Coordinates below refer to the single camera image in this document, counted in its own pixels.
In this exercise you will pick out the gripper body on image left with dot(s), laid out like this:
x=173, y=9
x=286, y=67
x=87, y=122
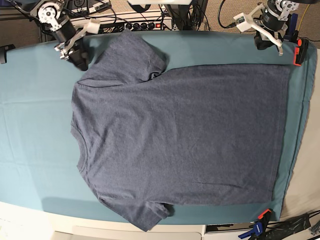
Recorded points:
x=66, y=35

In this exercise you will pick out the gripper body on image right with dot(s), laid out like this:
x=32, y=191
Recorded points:
x=273, y=20

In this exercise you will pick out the blue-grey heathered T-shirt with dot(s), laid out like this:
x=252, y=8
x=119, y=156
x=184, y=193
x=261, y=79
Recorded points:
x=151, y=138

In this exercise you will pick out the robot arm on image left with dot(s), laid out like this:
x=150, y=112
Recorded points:
x=54, y=20

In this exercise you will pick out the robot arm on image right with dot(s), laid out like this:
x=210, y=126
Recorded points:
x=291, y=5

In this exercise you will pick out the blue black clamp top right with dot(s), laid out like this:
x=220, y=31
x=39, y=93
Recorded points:
x=291, y=34

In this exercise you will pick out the orange black clamp top right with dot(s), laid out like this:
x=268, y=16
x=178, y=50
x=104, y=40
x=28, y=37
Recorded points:
x=300, y=51

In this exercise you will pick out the black clamp left edge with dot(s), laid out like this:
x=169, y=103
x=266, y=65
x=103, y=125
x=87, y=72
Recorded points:
x=3, y=52

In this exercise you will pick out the white power strip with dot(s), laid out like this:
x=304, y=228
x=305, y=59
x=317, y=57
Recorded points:
x=117, y=24

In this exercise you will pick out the teal table cloth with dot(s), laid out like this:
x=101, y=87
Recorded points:
x=39, y=155

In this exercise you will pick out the orange blue clamp bottom right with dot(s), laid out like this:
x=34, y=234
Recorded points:
x=259, y=227

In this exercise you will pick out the black bag bottom right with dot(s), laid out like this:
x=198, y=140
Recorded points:
x=291, y=226

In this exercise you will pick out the white drawer unit front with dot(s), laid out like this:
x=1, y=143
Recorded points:
x=166, y=232

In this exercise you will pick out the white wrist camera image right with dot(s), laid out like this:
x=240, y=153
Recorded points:
x=242, y=22

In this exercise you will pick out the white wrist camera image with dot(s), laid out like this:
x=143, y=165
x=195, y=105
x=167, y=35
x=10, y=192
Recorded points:
x=242, y=22
x=92, y=26

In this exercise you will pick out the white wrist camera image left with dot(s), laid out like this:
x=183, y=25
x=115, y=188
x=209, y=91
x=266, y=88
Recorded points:
x=92, y=26

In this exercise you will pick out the black camera cable image right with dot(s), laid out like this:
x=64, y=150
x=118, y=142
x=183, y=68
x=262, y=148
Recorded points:
x=223, y=18

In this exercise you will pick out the white overhead mount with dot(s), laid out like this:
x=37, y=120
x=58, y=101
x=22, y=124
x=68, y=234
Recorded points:
x=159, y=2

